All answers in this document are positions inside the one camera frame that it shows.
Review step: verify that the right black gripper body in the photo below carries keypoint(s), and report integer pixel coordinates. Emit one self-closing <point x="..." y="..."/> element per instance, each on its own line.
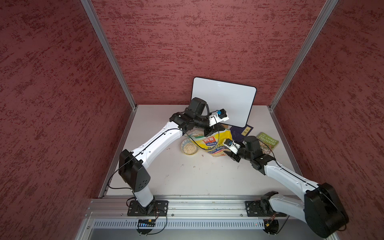
<point x="242" y="153"/>

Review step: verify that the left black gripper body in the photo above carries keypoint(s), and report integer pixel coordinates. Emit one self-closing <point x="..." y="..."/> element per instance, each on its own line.
<point x="209" y="129"/>

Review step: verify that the yellow oats bag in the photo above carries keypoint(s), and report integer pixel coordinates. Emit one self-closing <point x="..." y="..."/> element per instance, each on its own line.
<point x="214" y="144"/>

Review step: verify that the patterned breakfast bowl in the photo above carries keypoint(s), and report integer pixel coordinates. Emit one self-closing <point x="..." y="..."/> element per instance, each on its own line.
<point x="188" y="147"/>

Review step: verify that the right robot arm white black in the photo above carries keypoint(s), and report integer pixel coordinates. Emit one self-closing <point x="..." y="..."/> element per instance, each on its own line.
<point x="317" y="205"/>

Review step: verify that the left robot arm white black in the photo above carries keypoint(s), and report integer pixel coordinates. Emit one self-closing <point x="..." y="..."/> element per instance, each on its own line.
<point x="133" y="165"/>

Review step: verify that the dark purple book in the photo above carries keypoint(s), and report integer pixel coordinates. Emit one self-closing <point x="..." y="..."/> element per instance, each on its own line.
<point x="238" y="134"/>

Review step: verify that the green treehouse book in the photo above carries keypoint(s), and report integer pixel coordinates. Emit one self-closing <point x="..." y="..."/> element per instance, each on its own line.
<point x="269" y="142"/>

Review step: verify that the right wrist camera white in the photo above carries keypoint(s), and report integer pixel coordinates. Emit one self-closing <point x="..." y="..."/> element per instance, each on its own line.
<point x="232" y="146"/>

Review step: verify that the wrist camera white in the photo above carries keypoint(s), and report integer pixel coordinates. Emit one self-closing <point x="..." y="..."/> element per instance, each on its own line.
<point x="232" y="146"/>
<point x="217" y="117"/>

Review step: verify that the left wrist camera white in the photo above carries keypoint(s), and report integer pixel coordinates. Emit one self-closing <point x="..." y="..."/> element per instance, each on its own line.
<point x="217" y="117"/>

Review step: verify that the white board black frame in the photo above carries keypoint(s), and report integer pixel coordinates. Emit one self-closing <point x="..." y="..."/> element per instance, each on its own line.
<point x="236" y="99"/>

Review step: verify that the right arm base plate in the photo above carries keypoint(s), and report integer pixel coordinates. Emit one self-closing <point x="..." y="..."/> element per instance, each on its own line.
<point x="259" y="209"/>

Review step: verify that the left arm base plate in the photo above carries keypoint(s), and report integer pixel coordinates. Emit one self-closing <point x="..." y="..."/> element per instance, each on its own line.
<point x="156" y="208"/>

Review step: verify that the aluminium front rail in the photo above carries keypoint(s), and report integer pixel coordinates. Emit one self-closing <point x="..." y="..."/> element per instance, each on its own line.
<point x="179" y="207"/>

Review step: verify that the left corner aluminium post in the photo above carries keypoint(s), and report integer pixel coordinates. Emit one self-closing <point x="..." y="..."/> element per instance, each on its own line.
<point x="97" y="26"/>

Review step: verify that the corner aluminium post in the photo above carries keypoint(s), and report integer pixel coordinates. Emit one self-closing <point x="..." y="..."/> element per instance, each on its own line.
<point x="97" y="26"/>
<point x="318" y="25"/>

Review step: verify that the right corner aluminium post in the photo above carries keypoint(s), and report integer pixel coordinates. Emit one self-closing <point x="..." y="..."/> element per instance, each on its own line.
<point x="318" y="25"/>

